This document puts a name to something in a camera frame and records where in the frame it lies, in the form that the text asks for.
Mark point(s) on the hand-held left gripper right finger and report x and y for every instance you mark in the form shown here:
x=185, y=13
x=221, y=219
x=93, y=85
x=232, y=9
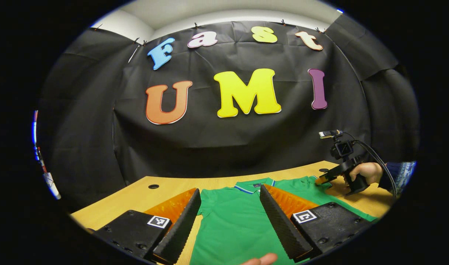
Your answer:
x=279, y=224

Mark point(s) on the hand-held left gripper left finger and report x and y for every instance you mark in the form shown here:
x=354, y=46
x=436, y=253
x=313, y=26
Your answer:
x=182, y=228

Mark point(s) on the white side table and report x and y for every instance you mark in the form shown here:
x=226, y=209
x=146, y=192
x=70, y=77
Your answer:
x=52, y=186

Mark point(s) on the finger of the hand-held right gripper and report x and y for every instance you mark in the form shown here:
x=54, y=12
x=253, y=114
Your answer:
x=336, y=172

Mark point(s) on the green T-shirt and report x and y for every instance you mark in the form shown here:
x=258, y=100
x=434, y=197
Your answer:
x=231, y=221

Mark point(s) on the black backdrop cloth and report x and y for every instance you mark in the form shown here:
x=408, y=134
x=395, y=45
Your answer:
x=228, y=136

